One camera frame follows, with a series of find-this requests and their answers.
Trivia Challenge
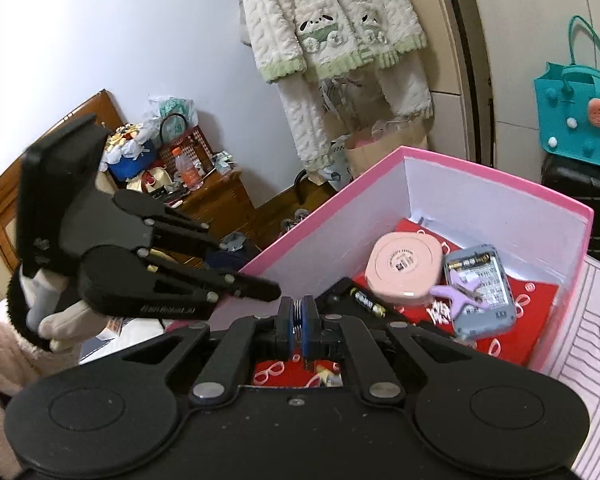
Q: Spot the beige wardrobe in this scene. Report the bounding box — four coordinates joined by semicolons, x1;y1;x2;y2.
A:
467;0;600;171

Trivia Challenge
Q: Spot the black back cover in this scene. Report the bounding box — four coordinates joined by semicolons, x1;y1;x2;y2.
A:
312;276;461;346

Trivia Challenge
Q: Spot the grey white sneaker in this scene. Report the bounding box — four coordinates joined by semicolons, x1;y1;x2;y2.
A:
280;207;311;233

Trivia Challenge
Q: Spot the beige tall cabinet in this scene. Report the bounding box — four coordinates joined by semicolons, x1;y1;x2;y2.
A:
390;0;481;161

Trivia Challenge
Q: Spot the wooden headboard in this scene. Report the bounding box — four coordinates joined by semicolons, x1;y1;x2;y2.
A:
0;89;126;286

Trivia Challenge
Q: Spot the white green plastic bag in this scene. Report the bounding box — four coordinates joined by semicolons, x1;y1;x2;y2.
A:
325;140;353;183

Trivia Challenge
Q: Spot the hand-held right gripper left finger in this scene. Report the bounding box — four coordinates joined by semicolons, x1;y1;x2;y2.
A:
120;295;297;407

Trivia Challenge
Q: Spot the pink cardboard box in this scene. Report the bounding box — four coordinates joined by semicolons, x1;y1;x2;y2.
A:
212;145;595;386

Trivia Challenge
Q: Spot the large brown paper bag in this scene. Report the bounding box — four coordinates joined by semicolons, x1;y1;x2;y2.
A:
342;120;429;181

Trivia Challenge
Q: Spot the pink square gadget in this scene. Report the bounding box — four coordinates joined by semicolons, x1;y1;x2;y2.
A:
364;232;443;306

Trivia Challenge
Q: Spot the crumpled white plastic bag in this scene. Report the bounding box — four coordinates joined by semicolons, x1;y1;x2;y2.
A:
145;94;201;133

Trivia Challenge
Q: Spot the black clothes rack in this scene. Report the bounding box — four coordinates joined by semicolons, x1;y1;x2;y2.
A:
294;169;313;206

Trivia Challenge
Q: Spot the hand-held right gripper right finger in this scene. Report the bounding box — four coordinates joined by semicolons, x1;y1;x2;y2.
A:
302;295;477;404

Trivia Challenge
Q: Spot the person's left forearm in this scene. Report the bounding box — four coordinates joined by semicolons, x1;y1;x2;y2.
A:
0;262;81;461

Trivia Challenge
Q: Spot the purple star toy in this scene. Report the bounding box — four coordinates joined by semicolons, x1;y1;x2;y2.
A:
429;274;483;318

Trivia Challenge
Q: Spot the AA battery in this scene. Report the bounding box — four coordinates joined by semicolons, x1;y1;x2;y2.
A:
349;287;388;318

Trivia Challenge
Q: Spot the orange drink bottle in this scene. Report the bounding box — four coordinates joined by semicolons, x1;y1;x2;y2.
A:
172;147;204;191

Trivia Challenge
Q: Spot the wooden cabinet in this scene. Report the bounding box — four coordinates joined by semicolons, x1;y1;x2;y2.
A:
145;165;257;261

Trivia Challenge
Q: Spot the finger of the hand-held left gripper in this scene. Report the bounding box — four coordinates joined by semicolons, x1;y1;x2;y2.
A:
145;206;232;257
139;247;282;307

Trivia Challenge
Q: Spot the brown woven basket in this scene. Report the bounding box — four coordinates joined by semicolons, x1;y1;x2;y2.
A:
157;127;216;176

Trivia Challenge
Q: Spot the blue-grey pocket router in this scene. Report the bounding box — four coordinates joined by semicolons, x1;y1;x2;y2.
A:
442;242;518;338

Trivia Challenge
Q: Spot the person's left hand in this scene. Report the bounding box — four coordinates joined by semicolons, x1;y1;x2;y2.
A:
26;267;113;353

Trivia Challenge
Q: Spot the red patterned cloth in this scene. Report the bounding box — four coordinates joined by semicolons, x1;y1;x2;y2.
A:
252;217;561;388

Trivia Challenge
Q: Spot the teal felt handbag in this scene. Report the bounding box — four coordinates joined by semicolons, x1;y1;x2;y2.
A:
532;15;600;166

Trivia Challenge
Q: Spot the dark bag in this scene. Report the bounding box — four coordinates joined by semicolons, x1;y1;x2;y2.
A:
205;232;261;271

